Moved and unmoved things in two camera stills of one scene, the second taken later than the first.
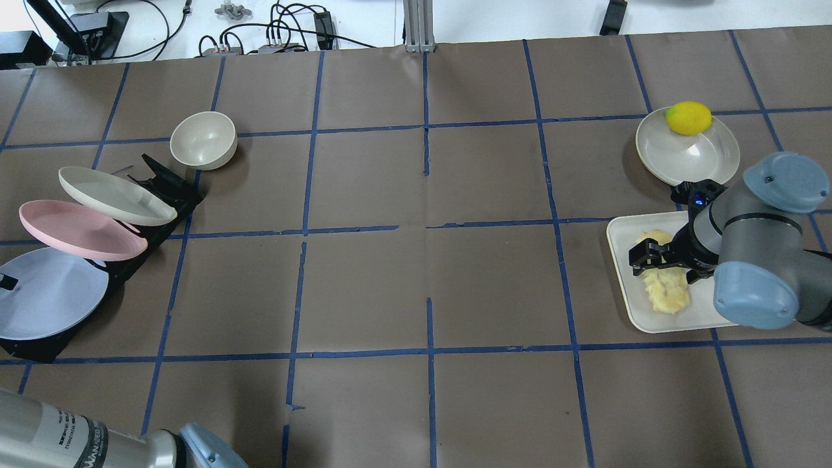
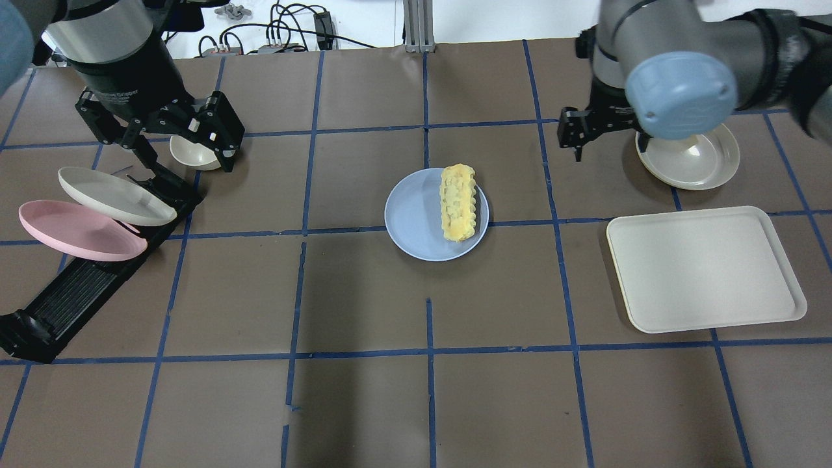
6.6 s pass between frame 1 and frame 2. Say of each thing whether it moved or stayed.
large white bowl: stayed
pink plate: stayed
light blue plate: moved
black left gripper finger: moved
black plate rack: stayed
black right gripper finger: moved
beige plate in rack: stayed
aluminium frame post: stayed
